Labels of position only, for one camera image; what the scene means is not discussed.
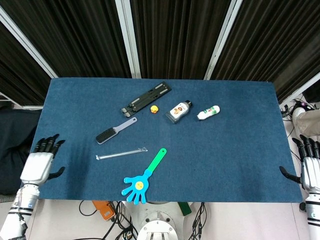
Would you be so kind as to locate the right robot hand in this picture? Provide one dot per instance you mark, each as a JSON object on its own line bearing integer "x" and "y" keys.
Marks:
{"x": 309, "y": 167}

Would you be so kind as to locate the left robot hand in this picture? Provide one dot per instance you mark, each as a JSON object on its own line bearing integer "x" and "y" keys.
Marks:
{"x": 37, "y": 165}

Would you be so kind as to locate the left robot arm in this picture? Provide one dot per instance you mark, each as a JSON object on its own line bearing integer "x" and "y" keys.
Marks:
{"x": 17, "y": 210}

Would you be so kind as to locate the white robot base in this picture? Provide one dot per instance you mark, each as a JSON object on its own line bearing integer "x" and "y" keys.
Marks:
{"x": 160, "y": 225}

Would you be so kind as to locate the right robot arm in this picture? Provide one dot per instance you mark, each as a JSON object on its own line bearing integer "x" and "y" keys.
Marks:
{"x": 313, "y": 215}

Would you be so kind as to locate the blue hand clapper toy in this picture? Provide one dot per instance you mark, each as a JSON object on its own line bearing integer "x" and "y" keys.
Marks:
{"x": 140, "y": 183}

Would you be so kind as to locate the beige trouser leg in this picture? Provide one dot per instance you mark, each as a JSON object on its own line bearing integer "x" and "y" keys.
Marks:
{"x": 308, "y": 123}

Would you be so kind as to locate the white shoe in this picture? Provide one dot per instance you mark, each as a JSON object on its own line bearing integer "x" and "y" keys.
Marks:
{"x": 298, "y": 113}

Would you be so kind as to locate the black grey hair brush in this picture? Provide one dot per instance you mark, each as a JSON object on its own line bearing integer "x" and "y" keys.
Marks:
{"x": 110, "y": 133}

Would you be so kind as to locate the silver metal rod tool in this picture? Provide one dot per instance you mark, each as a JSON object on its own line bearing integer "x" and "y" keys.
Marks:
{"x": 120, "y": 153}

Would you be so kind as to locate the blue table mat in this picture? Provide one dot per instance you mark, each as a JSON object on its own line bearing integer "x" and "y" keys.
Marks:
{"x": 225, "y": 155}

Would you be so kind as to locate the white tube with green print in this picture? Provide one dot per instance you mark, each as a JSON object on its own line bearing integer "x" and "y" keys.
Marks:
{"x": 208, "y": 112}

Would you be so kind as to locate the black folding laptop stand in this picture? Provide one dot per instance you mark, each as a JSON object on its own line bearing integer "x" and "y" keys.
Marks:
{"x": 147, "y": 98}

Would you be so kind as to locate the yellow rubber duck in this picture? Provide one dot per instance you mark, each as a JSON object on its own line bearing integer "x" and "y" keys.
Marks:
{"x": 154, "y": 109}

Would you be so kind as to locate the green flat object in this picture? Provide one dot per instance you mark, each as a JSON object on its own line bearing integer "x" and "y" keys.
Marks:
{"x": 184, "y": 208}

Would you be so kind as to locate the grey bottle with black cap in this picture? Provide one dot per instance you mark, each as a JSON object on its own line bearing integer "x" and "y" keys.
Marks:
{"x": 178, "y": 112}

